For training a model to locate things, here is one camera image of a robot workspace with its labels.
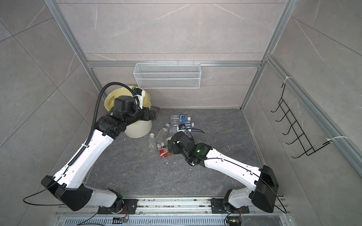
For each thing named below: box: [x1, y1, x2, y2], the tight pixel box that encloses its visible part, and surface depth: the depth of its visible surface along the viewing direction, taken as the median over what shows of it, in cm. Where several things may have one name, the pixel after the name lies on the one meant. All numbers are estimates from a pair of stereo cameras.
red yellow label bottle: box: [158, 146, 170, 160], surface depth 90 cm
